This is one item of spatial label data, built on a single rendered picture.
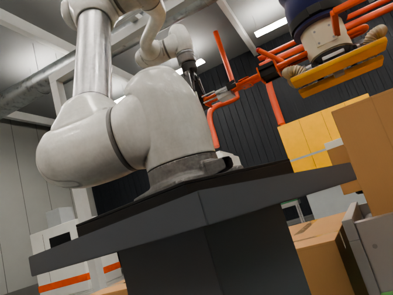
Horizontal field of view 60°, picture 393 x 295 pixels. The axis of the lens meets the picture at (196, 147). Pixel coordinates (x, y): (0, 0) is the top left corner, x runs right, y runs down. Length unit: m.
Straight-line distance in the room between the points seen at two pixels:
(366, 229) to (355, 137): 0.31
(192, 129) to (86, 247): 0.29
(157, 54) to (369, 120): 0.97
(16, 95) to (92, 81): 8.58
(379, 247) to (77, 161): 0.81
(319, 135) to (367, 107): 7.47
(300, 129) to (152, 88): 8.13
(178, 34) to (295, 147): 7.23
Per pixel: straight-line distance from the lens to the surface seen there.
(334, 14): 1.29
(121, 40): 4.47
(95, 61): 0.96
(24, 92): 9.30
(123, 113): 0.71
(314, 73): 1.35
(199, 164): 0.66
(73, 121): 0.79
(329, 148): 2.71
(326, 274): 1.27
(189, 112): 0.69
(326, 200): 8.68
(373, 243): 1.08
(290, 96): 12.28
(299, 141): 8.72
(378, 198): 1.22
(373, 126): 1.23
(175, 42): 1.69
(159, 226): 0.43
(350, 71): 1.53
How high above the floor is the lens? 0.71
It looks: 12 degrees up
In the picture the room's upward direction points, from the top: 17 degrees counter-clockwise
